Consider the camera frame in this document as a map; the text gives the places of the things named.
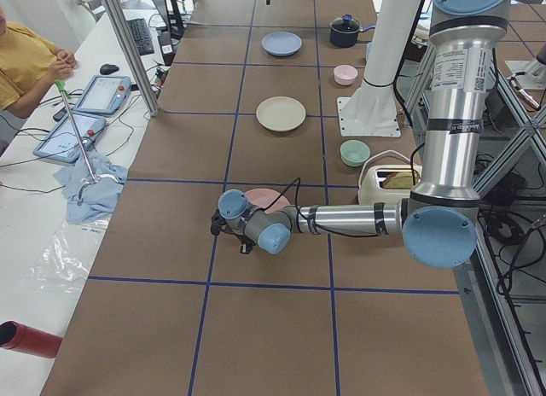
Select black computer mouse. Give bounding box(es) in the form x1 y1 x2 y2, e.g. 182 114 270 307
99 63 119 75

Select upper teach pendant tablet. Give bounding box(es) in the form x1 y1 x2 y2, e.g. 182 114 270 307
73 75 131 116

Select pink bowl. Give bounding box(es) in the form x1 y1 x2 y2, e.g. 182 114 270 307
334 64 358 86

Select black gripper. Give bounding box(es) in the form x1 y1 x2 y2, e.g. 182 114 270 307
211 213 233 236

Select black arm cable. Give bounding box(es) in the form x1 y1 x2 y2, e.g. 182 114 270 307
259 177 385 239

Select lower teach pendant tablet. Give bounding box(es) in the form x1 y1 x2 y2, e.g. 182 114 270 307
32 113 107 164

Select light blue cloth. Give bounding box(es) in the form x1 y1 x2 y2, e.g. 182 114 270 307
54 152 128 224

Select beige plate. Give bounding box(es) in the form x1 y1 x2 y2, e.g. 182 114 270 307
256 96 306 132

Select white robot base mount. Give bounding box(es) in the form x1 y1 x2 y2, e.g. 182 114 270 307
338 0 423 137

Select black keyboard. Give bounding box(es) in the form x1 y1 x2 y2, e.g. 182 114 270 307
126 18 154 55

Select clear plastic bag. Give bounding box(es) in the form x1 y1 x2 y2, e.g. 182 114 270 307
21 218 109 300

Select red cylinder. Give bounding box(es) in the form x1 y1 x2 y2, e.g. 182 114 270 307
1 321 62 358

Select pink plate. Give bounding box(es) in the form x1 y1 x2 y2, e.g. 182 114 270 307
244 188 291 213

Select teach pendant tablet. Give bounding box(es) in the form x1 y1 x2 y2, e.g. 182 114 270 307
32 113 107 164
73 75 131 116

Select dark blue pot with lid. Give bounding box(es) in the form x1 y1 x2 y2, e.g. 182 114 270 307
329 14 375 48

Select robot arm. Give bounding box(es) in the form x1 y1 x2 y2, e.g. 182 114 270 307
211 0 510 268

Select person in yellow shirt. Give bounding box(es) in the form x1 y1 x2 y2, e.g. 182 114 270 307
1 15 77 119

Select blue plate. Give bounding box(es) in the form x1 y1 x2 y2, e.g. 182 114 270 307
261 32 302 57

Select aluminium frame post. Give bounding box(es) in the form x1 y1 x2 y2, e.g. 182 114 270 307
102 0 160 117

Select cream toaster with bread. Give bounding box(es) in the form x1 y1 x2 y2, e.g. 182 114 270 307
357 149 421 205

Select green handled grabber stick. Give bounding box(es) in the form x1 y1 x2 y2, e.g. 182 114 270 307
55 79 120 205

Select green bowl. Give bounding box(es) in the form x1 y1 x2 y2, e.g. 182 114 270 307
340 139 371 167

